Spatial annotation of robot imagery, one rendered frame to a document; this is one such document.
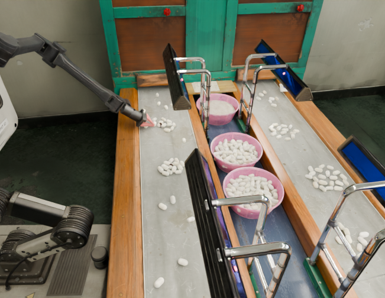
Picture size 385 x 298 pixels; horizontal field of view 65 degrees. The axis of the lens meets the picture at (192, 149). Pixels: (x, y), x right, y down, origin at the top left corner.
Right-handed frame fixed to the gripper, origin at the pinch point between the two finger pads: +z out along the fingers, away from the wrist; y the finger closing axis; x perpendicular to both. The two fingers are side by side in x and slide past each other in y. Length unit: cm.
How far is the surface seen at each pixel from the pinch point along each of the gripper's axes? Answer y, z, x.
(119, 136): -9.6, -14.5, 10.9
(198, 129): -9.1, 18.6, -16.2
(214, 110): 13.3, 31.8, -22.9
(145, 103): 28.0, -1.2, 4.0
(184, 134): -9.0, 14.3, -9.4
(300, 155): -35, 58, -46
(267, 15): 48, 33, -82
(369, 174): -83, 30, -67
